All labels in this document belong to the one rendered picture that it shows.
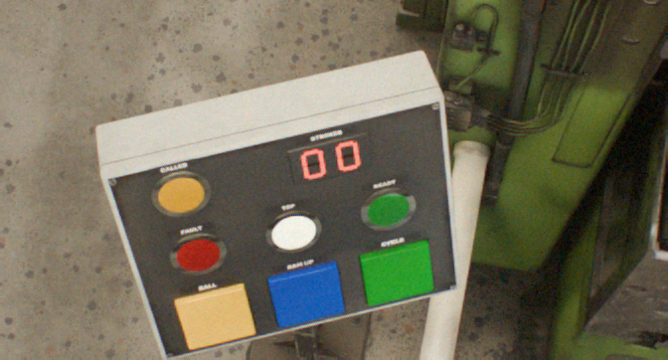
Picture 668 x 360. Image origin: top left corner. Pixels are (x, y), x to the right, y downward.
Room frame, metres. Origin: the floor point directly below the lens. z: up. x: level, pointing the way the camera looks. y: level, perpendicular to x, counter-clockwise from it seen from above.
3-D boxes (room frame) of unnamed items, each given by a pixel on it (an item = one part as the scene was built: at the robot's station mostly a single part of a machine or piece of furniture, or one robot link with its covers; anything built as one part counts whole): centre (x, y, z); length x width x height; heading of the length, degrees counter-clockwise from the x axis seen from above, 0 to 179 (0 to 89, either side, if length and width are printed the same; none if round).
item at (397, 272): (0.34, -0.07, 1.01); 0.07 x 0.05 x 0.07; 102
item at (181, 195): (0.39, 0.15, 1.16); 0.05 x 0.03 x 0.04; 77
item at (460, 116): (0.60, -0.17, 0.80); 0.06 x 0.03 x 0.14; 77
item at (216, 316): (0.30, 0.13, 1.01); 0.07 x 0.05 x 0.07; 102
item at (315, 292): (0.32, 0.03, 1.01); 0.07 x 0.05 x 0.07; 102
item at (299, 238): (0.37, 0.04, 1.09); 0.05 x 0.03 x 0.04; 77
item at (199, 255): (0.35, 0.14, 1.09); 0.05 x 0.03 x 0.04; 77
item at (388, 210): (0.39, -0.06, 1.09); 0.05 x 0.03 x 0.04; 77
